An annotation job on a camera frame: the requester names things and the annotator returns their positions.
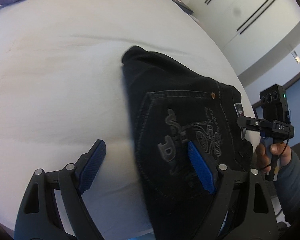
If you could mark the black tracking camera box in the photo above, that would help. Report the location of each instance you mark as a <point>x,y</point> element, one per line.
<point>274,104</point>

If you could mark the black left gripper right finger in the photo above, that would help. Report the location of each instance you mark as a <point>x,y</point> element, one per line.
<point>241,207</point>

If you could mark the white wardrobe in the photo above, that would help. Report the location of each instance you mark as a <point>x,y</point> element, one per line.
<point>245,30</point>

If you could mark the black jeans pant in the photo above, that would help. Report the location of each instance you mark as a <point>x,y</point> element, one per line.
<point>172,108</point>

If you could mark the right hand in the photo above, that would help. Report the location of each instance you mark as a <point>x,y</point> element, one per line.
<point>265,155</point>

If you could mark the black bedside table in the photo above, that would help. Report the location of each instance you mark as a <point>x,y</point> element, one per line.
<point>183,6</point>

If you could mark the white bed mattress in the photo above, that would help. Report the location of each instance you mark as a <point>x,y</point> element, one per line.
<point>61,89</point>

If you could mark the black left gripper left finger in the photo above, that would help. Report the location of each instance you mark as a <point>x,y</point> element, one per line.
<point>38,216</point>

